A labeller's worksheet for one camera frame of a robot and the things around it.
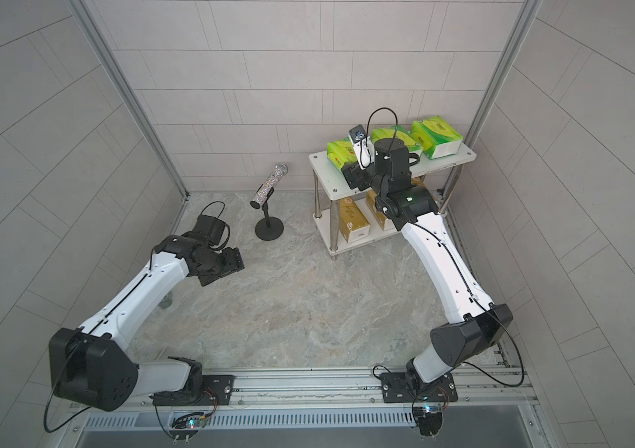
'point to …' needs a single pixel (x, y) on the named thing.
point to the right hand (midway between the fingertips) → (362, 151)
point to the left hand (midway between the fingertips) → (240, 265)
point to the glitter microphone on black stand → (268, 229)
